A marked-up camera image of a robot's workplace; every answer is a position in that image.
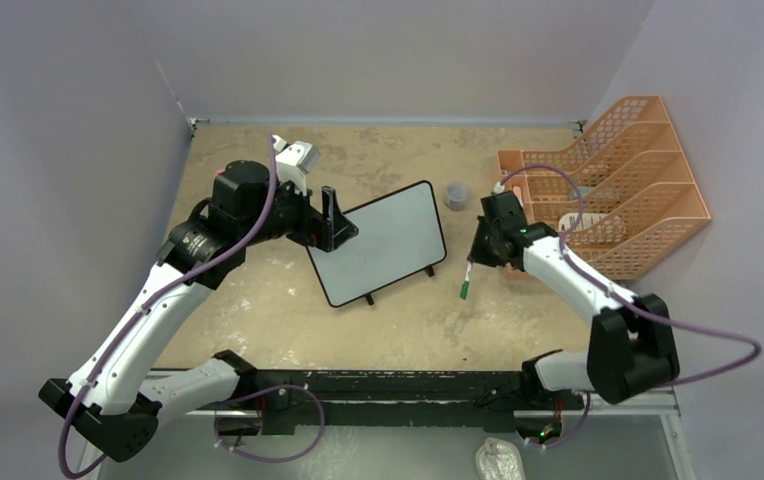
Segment green whiteboard marker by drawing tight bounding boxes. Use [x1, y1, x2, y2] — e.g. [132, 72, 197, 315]
[459, 261, 474, 300]

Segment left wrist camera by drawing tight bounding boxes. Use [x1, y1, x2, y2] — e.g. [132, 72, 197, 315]
[271, 135, 320, 196]

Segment clear plastic bag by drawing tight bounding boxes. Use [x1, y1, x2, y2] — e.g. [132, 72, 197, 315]
[474, 437, 525, 480]

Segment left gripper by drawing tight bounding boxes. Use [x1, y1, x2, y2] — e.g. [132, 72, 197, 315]
[240, 171, 356, 250]

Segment aluminium frame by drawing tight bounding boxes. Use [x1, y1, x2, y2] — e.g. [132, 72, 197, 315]
[73, 367, 678, 475]

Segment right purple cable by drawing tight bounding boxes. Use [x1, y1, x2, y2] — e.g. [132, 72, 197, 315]
[497, 164, 763, 452]

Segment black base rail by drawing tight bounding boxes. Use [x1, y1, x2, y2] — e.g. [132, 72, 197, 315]
[206, 369, 584, 435]

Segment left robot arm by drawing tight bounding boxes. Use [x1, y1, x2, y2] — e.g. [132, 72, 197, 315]
[39, 161, 358, 462]

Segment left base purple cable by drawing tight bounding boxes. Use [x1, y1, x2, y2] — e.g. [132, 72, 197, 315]
[212, 384, 327, 464]

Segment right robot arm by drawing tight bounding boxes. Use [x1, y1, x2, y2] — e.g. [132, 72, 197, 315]
[467, 191, 680, 407]

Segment small whiteboard black frame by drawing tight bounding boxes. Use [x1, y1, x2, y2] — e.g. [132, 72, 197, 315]
[306, 180, 448, 308]

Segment clear jar of paperclips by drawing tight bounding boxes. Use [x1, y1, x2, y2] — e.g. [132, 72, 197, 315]
[444, 180, 470, 212]

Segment white label card in organizer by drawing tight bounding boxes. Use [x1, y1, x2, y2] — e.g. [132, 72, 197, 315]
[557, 212, 606, 233]

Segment orange plastic file organizer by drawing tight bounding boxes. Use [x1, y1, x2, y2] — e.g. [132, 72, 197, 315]
[495, 95, 711, 282]

